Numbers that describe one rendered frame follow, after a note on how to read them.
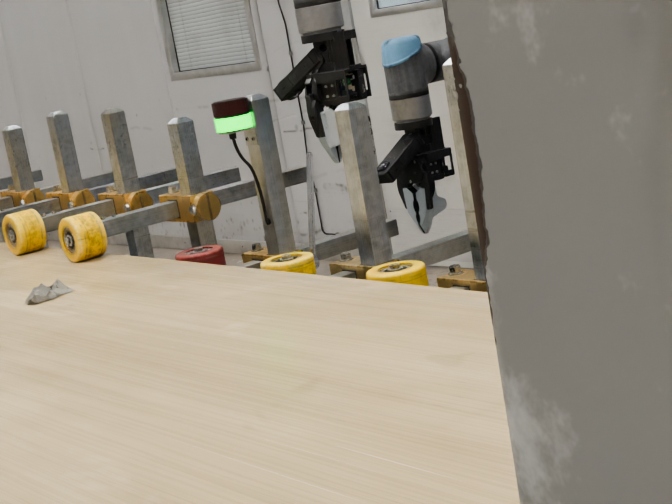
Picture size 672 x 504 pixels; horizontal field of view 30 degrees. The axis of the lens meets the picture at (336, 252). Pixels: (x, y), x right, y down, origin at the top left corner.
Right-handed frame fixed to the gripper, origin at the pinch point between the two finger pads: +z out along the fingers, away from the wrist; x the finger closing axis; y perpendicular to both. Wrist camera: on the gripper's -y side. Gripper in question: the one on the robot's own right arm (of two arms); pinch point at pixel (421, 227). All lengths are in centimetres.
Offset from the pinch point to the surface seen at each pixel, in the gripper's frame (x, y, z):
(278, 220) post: -5.7, -35.3, -10.1
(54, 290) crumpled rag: 1, -74, -8
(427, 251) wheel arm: -26.4, -22.1, -2.3
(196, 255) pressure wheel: -3, -50, -8
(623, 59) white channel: -164, -134, -41
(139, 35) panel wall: 479, 217, -48
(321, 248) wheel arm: -1.4, -24.6, -2.3
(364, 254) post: -28.5, -36.3, -5.6
